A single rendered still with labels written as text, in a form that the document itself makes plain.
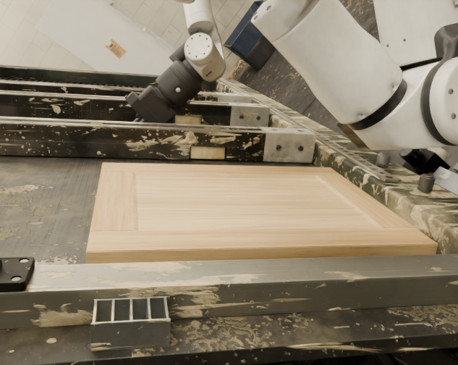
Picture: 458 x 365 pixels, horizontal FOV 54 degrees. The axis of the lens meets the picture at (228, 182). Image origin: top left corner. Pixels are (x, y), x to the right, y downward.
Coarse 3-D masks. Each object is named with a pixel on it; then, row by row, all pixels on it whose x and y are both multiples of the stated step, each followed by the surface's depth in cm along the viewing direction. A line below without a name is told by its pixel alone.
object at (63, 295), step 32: (352, 256) 53; (384, 256) 54; (416, 256) 55; (448, 256) 56; (32, 288) 41; (64, 288) 42; (96, 288) 42; (128, 288) 43; (160, 288) 44; (192, 288) 44; (224, 288) 45; (256, 288) 46; (288, 288) 47; (320, 288) 48; (352, 288) 49; (384, 288) 50; (416, 288) 51; (448, 288) 52; (0, 320) 41; (32, 320) 42; (64, 320) 43
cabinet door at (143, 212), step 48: (144, 192) 75; (192, 192) 77; (240, 192) 79; (288, 192) 81; (336, 192) 83; (96, 240) 56; (144, 240) 57; (192, 240) 58; (240, 240) 60; (288, 240) 61; (336, 240) 62; (384, 240) 64; (432, 240) 65
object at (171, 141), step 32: (0, 128) 90; (32, 128) 91; (64, 128) 93; (96, 128) 94; (128, 128) 95; (160, 128) 97; (192, 128) 100; (224, 128) 104; (256, 128) 106; (288, 128) 109; (256, 160) 104; (288, 160) 106
